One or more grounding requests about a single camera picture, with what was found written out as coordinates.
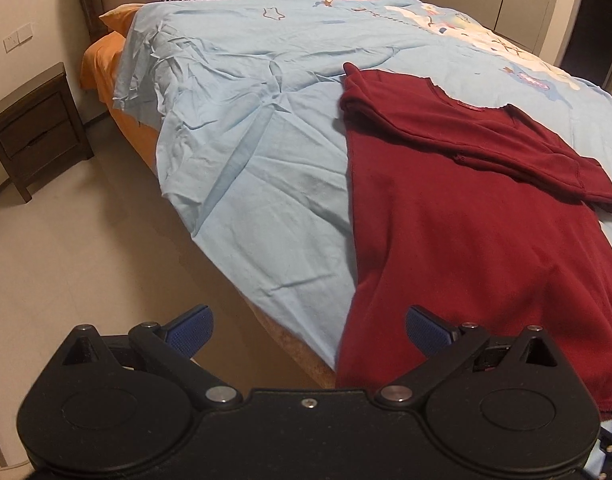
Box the dark red long-sleeve sweater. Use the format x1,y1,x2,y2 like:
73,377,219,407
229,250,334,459
336,64,612,417

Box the dark wood nightstand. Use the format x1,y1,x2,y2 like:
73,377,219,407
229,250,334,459
0,62,93,203

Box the light blue cartoon duvet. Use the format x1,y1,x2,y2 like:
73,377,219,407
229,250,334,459
113,0,612,365

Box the orange bed sheet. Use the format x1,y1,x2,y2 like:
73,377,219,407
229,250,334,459
79,3,159,174

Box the white wall switch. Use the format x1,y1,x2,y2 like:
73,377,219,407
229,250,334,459
2,23,34,53

